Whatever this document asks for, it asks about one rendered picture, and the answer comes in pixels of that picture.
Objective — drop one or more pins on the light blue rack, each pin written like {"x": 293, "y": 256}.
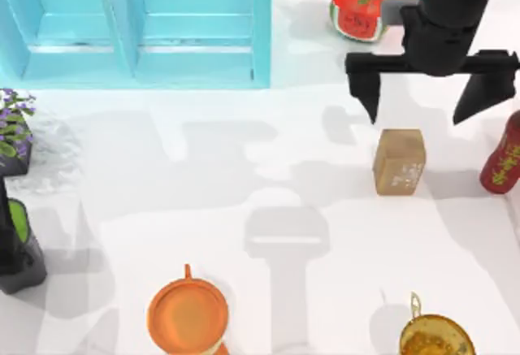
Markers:
{"x": 122, "y": 26}

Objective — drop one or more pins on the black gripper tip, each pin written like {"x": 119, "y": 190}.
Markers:
{"x": 3, "y": 196}

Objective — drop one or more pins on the purple flower black pot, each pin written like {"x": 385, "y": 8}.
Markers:
{"x": 16, "y": 144}

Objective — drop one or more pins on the watermelon plant pot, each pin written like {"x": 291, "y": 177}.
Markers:
{"x": 353, "y": 18}

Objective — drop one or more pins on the orange trophy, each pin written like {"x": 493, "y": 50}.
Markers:
{"x": 187, "y": 314}

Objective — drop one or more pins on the brown cardboard box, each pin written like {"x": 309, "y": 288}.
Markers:
{"x": 400, "y": 164}

